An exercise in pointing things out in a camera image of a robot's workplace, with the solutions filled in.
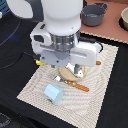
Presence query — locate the large dark grey pot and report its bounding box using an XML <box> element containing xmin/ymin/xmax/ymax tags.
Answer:
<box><xmin>82</xmin><ymin>3</ymin><xmax>108</xmax><ymax>27</ymax></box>

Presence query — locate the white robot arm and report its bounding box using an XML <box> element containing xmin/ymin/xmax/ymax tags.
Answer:
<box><xmin>6</xmin><ymin>0</ymin><xmax>102</xmax><ymax>67</ymax></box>

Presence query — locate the yellow butter box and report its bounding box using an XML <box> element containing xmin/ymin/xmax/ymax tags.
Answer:
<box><xmin>36</xmin><ymin>60</ymin><xmax>47</xmax><ymax>66</ymax></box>

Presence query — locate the white fish toy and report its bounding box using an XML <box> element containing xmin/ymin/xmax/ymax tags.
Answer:
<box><xmin>66</xmin><ymin>64</ymin><xmax>83</xmax><ymax>78</ymax></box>

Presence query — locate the fork with wooden handle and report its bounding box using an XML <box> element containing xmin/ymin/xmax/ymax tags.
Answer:
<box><xmin>54</xmin><ymin>76</ymin><xmax>89</xmax><ymax>92</ymax></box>

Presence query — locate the wooden round plate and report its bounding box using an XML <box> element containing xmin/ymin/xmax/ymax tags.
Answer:
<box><xmin>59</xmin><ymin>67</ymin><xmax>81</xmax><ymax>81</ymax></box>

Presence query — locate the salmon pink mat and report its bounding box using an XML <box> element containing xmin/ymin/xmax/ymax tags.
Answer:
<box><xmin>81</xmin><ymin>2</ymin><xmax>128</xmax><ymax>43</ymax></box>

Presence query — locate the beige woven placemat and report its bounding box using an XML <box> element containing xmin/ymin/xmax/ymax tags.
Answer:
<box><xmin>17</xmin><ymin>44</ymin><xmax>118</xmax><ymax>128</ymax></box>

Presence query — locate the light blue milk carton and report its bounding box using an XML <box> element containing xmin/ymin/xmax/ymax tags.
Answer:
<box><xmin>44</xmin><ymin>83</ymin><xmax>63</xmax><ymax>105</ymax></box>

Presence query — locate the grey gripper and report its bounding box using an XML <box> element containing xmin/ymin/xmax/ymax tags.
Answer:
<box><xmin>30</xmin><ymin>22</ymin><xmax>102</xmax><ymax>67</ymax></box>

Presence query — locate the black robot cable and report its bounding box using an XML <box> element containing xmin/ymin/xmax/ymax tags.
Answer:
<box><xmin>0</xmin><ymin>16</ymin><xmax>41</xmax><ymax>71</ymax></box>

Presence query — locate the beige bowl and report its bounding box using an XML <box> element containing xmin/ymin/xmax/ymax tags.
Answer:
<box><xmin>121</xmin><ymin>7</ymin><xmax>128</xmax><ymax>30</ymax></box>

